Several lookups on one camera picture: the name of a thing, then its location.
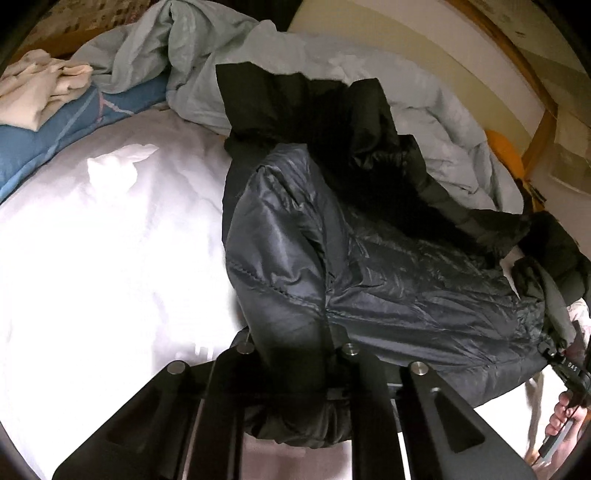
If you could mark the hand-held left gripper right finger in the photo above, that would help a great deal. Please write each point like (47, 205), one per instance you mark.
(364, 392)

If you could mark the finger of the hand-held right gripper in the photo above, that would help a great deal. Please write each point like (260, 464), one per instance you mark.
(550, 350)

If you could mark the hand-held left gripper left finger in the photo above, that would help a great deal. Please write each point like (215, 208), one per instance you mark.
(226, 392)

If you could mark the olive green garment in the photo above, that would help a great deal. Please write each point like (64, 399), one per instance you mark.
(540, 286)

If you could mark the black puffer jacket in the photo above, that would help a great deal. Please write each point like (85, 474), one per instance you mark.
(369, 277)

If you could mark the cream folded clothes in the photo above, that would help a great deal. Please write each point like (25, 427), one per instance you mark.
(32, 87)

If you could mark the person's right hand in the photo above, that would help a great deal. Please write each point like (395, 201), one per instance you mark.
(559, 410)

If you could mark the white cloth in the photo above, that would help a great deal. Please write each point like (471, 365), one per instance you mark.
(581, 318)

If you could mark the dark green jacket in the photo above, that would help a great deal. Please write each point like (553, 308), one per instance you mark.
(563, 249)

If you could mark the orange pillow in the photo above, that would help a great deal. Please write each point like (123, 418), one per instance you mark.
(505, 152)

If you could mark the blue pillow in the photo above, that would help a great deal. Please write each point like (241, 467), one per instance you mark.
(55, 134)

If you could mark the light blue leaf-print duvet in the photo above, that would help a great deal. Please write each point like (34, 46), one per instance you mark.
(295, 60)

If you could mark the wooden bunk bed frame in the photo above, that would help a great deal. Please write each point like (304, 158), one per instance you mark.
(542, 134)

